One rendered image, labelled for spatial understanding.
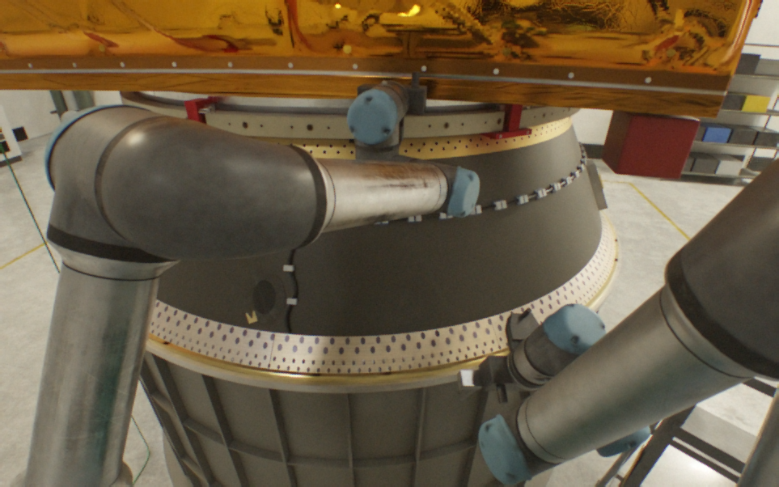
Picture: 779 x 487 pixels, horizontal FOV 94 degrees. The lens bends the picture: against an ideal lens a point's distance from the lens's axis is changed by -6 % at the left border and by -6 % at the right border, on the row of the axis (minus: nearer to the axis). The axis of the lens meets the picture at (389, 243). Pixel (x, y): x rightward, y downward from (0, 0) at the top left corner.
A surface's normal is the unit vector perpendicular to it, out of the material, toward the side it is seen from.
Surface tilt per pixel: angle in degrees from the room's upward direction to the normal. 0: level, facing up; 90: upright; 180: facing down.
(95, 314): 75
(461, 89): 90
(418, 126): 90
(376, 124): 90
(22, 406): 0
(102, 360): 83
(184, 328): 43
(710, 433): 0
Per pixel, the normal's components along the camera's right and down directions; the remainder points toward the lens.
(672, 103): -0.18, 0.48
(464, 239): 0.30, 0.01
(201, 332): -0.21, -0.32
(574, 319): 0.17, -0.60
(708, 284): -0.95, -0.10
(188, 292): -0.33, 0.00
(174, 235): 0.05, 0.67
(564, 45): -0.12, 0.95
